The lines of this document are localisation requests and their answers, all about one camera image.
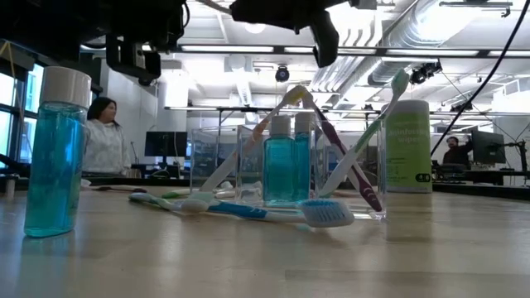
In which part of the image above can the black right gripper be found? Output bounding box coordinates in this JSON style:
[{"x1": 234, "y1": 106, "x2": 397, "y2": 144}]
[{"x1": 229, "y1": 0, "x2": 378, "y2": 70}]

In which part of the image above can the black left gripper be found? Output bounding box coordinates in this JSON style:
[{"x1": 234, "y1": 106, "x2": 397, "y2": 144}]
[{"x1": 82, "y1": 0, "x2": 187, "y2": 53}]

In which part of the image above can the green white toothbrush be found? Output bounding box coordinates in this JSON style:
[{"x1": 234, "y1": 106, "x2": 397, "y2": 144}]
[
  {"x1": 128, "y1": 191, "x2": 215, "y2": 215},
  {"x1": 160, "y1": 187, "x2": 235, "y2": 200},
  {"x1": 317, "y1": 68, "x2": 411, "y2": 199}
]

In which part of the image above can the blue mouthwash bottle white cap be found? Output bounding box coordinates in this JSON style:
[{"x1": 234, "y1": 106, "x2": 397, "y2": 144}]
[
  {"x1": 263, "y1": 114, "x2": 296, "y2": 208},
  {"x1": 293, "y1": 111, "x2": 316, "y2": 204},
  {"x1": 23, "y1": 65, "x2": 93, "y2": 239}
]

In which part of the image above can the orange white toothbrush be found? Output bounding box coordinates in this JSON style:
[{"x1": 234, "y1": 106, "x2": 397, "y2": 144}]
[{"x1": 200, "y1": 84, "x2": 308, "y2": 194}]

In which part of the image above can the long pendant light bar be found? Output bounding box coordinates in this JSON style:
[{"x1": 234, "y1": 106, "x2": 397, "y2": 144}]
[{"x1": 80, "y1": 43, "x2": 530, "y2": 58}]

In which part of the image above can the black computer monitor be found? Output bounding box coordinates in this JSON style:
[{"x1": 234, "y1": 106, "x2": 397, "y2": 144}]
[
  {"x1": 144, "y1": 131, "x2": 189, "y2": 158},
  {"x1": 471, "y1": 130, "x2": 507, "y2": 165}
]

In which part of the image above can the person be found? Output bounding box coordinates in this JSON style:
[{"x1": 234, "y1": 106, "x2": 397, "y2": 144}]
[
  {"x1": 81, "y1": 96, "x2": 133, "y2": 177},
  {"x1": 441, "y1": 135, "x2": 475, "y2": 166}
]

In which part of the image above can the clear acrylic organizer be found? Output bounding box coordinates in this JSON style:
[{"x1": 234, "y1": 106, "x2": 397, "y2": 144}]
[{"x1": 189, "y1": 119, "x2": 388, "y2": 221}]

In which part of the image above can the green disinfecting wipes canister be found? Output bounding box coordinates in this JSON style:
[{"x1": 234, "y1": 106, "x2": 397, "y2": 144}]
[{"x1": 384, "y1": 99, "x2": 434, "y2": 195}]

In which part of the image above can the blue white toothbrush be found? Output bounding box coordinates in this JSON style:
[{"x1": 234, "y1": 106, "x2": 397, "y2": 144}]
[{"x1": 205, "y1": 197, "x2": 356, "y2": 229}]

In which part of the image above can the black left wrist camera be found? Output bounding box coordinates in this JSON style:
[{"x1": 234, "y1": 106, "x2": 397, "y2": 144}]
[{"x1": 104, "y1": 32, "x2": 163, "y2": 83}]

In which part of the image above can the small white post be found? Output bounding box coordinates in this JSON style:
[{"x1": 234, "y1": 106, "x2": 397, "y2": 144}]
[{"x1": 2, "y1": 173, "x2": 18, "y2": 199}]

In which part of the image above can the black cable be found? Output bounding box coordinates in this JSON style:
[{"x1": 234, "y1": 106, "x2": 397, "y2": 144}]
[{"x1": 430, "y1": 0, "x2": 530, "y2": 157}]

